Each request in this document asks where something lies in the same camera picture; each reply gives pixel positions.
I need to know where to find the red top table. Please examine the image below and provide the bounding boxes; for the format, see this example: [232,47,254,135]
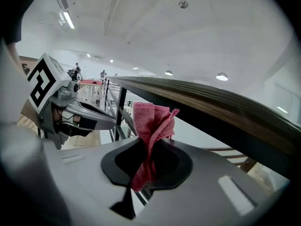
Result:
[78,79,104,102]

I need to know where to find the person's left hand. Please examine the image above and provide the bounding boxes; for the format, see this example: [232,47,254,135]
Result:
[53,107,82,124]

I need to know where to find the dark wooden handrail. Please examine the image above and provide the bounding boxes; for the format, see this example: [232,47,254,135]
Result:
[105,76,301,174]

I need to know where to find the person's left forearm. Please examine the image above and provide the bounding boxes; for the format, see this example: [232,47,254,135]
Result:
[6,42,22,67]

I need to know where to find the person's black clothing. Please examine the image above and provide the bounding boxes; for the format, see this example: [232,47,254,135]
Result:
[0,0,45,46]

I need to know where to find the red cloth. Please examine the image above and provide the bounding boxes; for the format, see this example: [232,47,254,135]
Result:
[130,102,181,193]

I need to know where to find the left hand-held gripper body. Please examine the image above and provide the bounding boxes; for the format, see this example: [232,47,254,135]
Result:
[20,53,94,150]

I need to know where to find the fluorescent ceiling light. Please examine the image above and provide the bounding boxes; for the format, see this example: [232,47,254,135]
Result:
[62,10,76,30]

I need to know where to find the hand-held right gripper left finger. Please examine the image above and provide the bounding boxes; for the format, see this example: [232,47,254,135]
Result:
[44,137,146,226]

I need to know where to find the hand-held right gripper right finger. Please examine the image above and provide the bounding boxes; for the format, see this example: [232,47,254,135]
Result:
[138,139,290,226]

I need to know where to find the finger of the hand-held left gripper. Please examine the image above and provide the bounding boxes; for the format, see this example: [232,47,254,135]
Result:
[67,101,117,131]

